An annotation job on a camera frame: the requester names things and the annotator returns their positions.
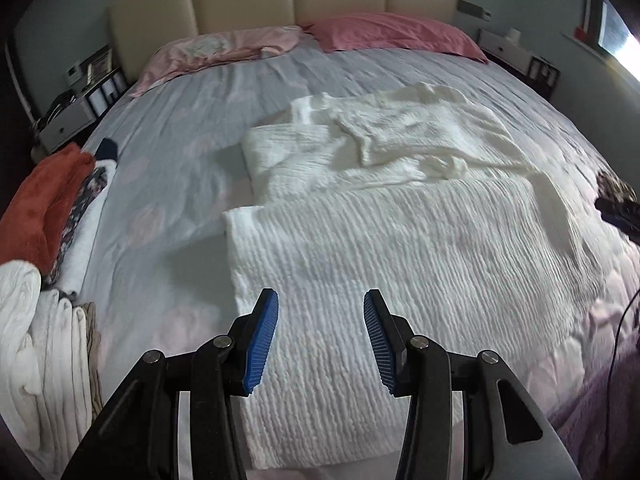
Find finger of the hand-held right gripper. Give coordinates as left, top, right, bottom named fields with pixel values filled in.
left=595, top=197, right=640, bottom=247

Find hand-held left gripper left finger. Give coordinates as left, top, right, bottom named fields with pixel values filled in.
left=60, top=287, right=279, bottom=480

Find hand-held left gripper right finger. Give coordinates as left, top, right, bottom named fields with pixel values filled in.
left=363, top=288, right=583, bottom=480

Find white textured garment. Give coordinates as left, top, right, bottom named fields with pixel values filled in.
left=222, top=82, right=618, bottom=471

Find stack of white folded clothes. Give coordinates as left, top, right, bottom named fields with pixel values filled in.
left=0, top=260, right=103, bottom=461

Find brown patterned cloth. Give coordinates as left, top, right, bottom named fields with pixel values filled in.
left=595, top=170, right=626, bottom=206

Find beige striped cloth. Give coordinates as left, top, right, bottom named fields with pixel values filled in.
left=82, top=301, right=104, bottom=413

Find window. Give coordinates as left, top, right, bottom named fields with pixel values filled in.
left=597, top=0, right=640, bottom=81

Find purple fuzzy robe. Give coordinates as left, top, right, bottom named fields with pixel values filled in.
left=547, top=340, right=640, bottom=480

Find black and white nightstand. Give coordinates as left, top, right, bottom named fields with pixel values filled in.
left=477, top=27, right=561, bottom=101
left=32, top=67, right=128, bottom=156

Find folded floral cloth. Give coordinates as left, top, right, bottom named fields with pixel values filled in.
left=42, top=162, right=111, bottom=288

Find bed with grey dotted sheet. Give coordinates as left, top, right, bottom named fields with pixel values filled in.
left=75, top=35, right=640, bottom=480

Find navy cloth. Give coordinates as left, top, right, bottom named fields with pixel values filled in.
left=95, top=137, right=120, bottom=163

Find folded orange towel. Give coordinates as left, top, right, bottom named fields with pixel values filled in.
left=0, top=142, right=96, bottom=273

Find dark pink pillow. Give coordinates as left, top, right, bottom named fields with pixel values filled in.
left=302, top=12, right=491, bottom=65

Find light pink pillow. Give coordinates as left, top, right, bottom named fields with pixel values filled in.
left=131, top=25, right=305, bottom=98

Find black cable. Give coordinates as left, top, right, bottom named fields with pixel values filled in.
left=606, top=287, right=640, bottom=480

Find tangled black cables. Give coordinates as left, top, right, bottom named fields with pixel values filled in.
left=32, top=90, right=76, bottom=131

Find photo frame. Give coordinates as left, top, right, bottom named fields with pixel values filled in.
left=85, top=45, right=113, bottom=83

